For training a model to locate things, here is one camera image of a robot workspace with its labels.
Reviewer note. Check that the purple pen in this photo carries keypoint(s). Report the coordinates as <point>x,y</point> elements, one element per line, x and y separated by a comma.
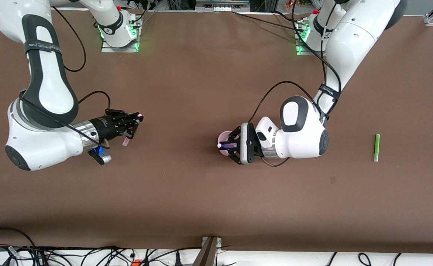
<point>226,146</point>

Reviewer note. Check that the grey metal camera mount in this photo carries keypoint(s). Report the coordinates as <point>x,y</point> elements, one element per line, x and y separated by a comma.
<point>208,253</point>

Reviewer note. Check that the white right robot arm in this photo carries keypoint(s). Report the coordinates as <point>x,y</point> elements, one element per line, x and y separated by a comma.
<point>46,74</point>

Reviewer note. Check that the pink pen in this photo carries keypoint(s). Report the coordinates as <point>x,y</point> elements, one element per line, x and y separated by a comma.
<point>126,141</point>

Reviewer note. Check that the green pen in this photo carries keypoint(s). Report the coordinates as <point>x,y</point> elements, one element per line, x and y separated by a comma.
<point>377,147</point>

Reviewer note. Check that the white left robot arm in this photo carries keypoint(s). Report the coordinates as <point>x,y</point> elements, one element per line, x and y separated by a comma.
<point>349,40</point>

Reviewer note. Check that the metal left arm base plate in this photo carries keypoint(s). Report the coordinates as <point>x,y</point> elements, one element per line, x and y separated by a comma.
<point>298,44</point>

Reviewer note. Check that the pink pen holder cup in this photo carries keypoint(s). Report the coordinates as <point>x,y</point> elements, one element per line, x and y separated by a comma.
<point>223,137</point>

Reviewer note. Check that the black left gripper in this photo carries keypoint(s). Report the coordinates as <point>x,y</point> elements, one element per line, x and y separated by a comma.
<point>234,142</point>

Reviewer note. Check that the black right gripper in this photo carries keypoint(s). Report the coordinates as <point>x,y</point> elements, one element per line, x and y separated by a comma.
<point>105,127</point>

